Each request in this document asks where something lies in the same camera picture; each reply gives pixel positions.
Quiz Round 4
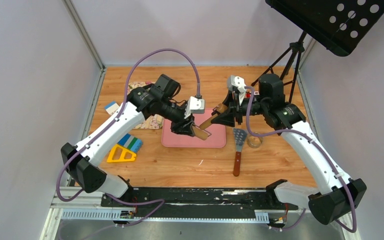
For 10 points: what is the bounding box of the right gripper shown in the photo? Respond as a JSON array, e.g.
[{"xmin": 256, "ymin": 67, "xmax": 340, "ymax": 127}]
[{"xmin": 210, "ymin": 90, "xmax": 268, "ymax": 127}]

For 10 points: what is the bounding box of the wooden double-ended roller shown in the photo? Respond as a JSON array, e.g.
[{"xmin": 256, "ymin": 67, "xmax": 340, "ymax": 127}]
[{"xmin": 191, "ymin": 103, "xmax": 229, "ymax": 142}]

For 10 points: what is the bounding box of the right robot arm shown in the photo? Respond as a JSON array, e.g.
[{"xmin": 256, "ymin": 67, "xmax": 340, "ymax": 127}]
[{"xmin": 211, "ymin": 73, "xmax": 367, "ymax": 232}]

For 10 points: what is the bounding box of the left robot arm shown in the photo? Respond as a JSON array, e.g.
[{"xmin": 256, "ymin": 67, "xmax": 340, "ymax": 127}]
[{"xmin": 60, "ymin": 74, "xmax": 209, "ymax": 207}]

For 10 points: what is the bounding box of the pink plastic tray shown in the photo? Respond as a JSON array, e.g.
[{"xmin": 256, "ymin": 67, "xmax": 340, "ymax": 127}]
[{"xmin": 161, "ymin": 119, "xmax": 227, "ymax": 149}]

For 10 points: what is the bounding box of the red grid box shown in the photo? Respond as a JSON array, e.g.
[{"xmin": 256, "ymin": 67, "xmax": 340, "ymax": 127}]
[{"xmin": 245, "ymin": 91, "xmax": 259, "ymax": 98}]

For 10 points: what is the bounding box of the floral cutting mat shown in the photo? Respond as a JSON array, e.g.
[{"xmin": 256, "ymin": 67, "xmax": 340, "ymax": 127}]
[{"xmin": 127, "ymin": 81, "xmax": 164, "ymax": 130}]

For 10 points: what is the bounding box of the blue green toy brick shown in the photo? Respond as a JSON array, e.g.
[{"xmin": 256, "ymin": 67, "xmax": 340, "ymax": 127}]
[{"xmin": 117, "ymin": 133, "xmax": 143, "ymax": 154}]

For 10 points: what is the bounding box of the yellow triangular toy block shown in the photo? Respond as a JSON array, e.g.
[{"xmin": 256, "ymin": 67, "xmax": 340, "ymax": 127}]
[{"xmin": 106, "ymin": 144, "xmax": 137, "ymax": 163}]

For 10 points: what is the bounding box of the small blue white card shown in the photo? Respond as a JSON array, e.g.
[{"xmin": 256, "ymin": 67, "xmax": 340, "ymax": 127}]
[{"xmin": 104, "ymin": 101, "xmax": 120, "ymax": 116}]

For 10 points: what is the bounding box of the black music stand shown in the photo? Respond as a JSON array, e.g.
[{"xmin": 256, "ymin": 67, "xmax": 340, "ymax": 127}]
[{"xmin": 250, "ymin": 0, "xmax": 384, "ymax": 104}]

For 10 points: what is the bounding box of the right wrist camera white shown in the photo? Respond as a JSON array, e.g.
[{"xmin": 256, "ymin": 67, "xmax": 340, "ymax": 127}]
[{"xmin": 226, "ymin": 75, "xmax": 247, "ymax": 105}]

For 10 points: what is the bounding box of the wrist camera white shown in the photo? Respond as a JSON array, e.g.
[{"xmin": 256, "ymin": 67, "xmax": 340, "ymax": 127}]
[
  {"xmin": 184, "ymin": 96, "xmax": 205, "ymax": 119},
  {"xmin": 226, "ymin": 75, "xmax": 247, "ymax": 105}
]

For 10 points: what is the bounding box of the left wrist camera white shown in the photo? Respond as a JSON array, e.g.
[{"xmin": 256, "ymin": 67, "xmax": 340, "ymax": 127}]
[{"xmin": 184, "ymin": 96, "xmax": 205, "ymax": 119}]

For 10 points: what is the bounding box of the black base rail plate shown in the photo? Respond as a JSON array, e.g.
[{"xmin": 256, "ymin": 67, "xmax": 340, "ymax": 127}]
[{"xmin": 99, "ymin": 186, "xmax": 299, "ymax": 220}]

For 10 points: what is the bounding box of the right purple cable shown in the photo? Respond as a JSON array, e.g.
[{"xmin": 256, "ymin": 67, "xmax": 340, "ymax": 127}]
[{"xmin": 244, "ymin": 86, "xmax": 359, "ymax": 233}]

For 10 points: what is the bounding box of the purple cable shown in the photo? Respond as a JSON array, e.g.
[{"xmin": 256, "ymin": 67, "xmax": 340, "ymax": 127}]
[
  {"xmin": 244, "ymin": 86, "xmax": 359, "ymax": 233},
  {"xmin": 55, "ymin": 48, "xmax": 202, "ymax": 240}
]

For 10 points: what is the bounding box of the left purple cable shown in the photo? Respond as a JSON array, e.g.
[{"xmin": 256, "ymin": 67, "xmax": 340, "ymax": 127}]
[{"xmin": 55, "ymin": 48, "xmax": 202, "ymax": 240}]

